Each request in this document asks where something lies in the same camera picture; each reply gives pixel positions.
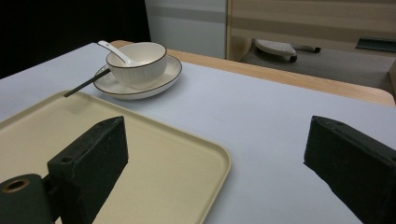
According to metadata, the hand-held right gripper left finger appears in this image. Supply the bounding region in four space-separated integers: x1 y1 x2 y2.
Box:
47 116 130 224

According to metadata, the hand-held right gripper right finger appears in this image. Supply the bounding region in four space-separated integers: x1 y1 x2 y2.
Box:
304 115 396 224

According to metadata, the black chopstick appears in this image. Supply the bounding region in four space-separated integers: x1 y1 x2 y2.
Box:
63 67 111 98

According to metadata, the beige plastic tray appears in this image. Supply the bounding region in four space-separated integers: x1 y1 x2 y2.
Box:
0 90 233 224

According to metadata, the white ribbed bowl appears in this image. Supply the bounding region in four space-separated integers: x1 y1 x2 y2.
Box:
106 41 169 91

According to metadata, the white plate with dark rim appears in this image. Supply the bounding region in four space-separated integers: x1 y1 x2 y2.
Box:
92 54 183 101

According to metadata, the white ceramic spoon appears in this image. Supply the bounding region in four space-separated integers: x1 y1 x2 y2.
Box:
97 40 142 67

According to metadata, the dark green box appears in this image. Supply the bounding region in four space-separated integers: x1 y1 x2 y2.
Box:
355 36 396 53

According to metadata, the black curtain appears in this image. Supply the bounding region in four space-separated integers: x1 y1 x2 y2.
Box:
0 0 152 80

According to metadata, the white wheeled base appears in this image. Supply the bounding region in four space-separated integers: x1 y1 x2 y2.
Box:
254 38 298 63

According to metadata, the wooden cabinet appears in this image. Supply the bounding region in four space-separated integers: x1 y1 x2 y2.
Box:
225 0 396 62

